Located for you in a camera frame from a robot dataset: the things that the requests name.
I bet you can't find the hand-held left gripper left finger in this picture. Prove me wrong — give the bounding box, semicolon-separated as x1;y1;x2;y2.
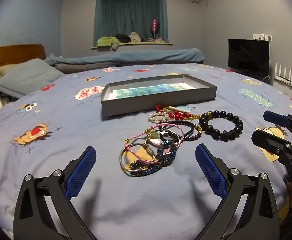
13;146;97;240

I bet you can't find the black cloth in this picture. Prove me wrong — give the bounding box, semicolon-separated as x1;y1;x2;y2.
114;34;132;43

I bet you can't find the olive pillow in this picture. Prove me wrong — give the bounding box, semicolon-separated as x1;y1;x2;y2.
0;64;19;81

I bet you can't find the red bead bracelet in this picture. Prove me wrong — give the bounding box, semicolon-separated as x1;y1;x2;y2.
155;104;191;121
161;106;202;120

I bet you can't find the dark grey blanket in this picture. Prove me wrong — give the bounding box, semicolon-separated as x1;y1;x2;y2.
54;61;127;74

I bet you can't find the teal window curtain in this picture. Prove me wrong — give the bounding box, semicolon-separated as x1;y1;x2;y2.
94;0;169;45

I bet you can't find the dark purple bead bracelet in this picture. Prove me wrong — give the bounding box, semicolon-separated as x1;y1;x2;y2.
158;119;203;143

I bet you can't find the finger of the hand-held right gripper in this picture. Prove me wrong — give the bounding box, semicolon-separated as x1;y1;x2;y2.
251;129;292;165
263;110;292;142

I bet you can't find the pink balloon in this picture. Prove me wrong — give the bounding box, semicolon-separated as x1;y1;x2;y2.
150;19;160;39

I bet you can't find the black faceted bead bracelet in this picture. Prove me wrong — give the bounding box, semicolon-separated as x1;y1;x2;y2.
159;129;181;143

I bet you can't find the pink string bracelet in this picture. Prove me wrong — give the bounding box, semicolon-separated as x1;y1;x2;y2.
123;123;184;156

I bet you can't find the wooden headboard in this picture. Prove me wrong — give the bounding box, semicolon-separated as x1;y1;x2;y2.
0;44;46;82

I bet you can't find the grey pillow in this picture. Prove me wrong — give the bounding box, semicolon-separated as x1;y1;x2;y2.
0;58;64;98

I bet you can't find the blue blanket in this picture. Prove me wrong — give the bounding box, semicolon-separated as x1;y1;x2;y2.
45;48;206;67

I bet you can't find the beige plush toy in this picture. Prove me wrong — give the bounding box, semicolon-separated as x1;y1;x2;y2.
128;32;142;43

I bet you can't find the white wall socket strip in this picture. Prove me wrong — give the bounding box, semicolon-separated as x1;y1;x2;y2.
253;33;273;42

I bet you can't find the blue bead bracelet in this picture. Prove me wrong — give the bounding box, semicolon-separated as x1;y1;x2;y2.
129;141;179;178

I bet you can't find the white router with antennas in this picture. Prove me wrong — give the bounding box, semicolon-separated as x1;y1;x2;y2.
273;63;292;85

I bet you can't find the large silver wire bangle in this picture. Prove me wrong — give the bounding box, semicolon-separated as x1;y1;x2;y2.
119;143;157;173

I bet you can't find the green charm with pink tassel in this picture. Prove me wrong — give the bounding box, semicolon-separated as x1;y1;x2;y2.
145;128;163;146

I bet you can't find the cartoon printed bed sheet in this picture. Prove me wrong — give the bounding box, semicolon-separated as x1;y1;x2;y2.
0;64;292;240

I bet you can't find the green cloth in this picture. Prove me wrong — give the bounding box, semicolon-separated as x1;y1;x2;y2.
96;36;120;47

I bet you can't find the small silver wire bangle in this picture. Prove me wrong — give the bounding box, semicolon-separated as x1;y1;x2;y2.
133;142;157;162

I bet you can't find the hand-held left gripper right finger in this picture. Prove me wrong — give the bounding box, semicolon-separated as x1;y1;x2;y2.
195;144;280;240

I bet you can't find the grey cardboard tray box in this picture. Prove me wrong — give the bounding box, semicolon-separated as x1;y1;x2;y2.
101;74;217;117

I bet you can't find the black flat screen television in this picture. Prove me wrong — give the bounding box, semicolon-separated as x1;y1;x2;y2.
228;39;270;77

